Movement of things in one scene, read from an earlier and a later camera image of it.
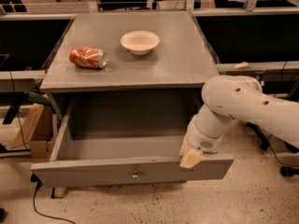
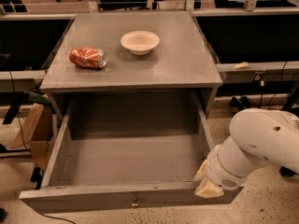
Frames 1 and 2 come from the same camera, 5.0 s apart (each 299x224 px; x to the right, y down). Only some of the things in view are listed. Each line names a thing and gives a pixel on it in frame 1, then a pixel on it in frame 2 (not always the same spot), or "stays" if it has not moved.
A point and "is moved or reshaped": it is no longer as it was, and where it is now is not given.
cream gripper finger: (191, 159) → (208, 190)
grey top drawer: (121, 160) is moved or reshaped
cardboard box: (36, 133) stays
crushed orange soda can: (88, 57) stays
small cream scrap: (241, 65) stays
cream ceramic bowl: (139, 42) stays
